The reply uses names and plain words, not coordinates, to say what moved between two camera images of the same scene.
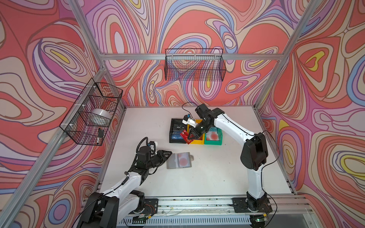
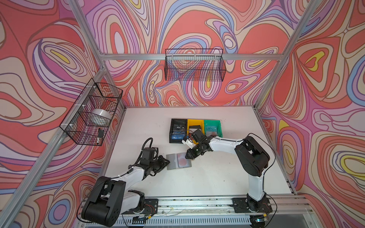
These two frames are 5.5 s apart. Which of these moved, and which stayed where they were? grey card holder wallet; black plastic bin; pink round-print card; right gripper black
Moved: right gripper black
Stayed: grey card holder wallet; black plastic bin; pink round-print card
